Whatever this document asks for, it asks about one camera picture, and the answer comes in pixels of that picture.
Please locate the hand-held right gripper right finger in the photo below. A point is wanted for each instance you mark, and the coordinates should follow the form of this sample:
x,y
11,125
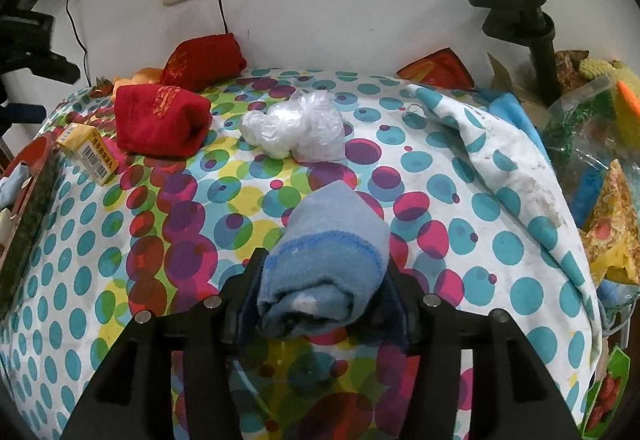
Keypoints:
x,y
402,320

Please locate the polka-dot tablecloth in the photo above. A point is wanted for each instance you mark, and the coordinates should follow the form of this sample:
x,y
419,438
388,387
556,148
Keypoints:
x,y
475,270

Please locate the large yellow box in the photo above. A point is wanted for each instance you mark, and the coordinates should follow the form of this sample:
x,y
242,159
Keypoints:
x,y
87,150

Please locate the yellow knitted toy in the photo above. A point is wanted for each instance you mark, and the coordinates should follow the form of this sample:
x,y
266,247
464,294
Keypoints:
x,y
605,68

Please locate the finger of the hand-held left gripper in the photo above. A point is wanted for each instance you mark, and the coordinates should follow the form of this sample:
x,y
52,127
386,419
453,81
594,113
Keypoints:
x,y
22,114
30,43

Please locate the red candy wrapper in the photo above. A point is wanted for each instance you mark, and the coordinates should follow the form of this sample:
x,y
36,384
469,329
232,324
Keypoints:
x,y
102,88

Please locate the brown cardboard piece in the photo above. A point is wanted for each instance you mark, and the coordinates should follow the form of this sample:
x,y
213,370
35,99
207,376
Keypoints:
x,y
505,75

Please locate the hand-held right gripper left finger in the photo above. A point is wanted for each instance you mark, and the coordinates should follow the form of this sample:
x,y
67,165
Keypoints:
x,y
247,320

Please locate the blue cloth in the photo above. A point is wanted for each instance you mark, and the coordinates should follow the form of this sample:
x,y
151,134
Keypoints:
x,y
515,113

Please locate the plastic bag of toys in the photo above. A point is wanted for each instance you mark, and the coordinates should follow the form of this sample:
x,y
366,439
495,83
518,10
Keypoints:
x,y
590,180

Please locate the green strawberry print packet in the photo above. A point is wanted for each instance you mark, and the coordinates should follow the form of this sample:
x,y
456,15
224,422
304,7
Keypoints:
x,y
610,385

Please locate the clear plastic bag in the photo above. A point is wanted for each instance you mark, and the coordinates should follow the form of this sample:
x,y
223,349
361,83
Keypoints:
x,y
300,125

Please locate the round red tray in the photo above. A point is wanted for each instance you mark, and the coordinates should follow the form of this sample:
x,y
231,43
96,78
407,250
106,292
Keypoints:
x,y
30,230

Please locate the red paper packet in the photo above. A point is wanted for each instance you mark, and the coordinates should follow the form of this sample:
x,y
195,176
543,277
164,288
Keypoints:
x,y
437,68

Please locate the large red sock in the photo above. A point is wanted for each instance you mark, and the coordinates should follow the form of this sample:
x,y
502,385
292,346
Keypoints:
x,y
160,120

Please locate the orange toy pig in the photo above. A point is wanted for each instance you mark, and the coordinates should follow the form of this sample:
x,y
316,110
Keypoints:
x,y
137,78

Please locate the small red sock gold print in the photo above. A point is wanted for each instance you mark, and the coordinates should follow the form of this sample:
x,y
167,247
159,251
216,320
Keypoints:
x,y
205,60

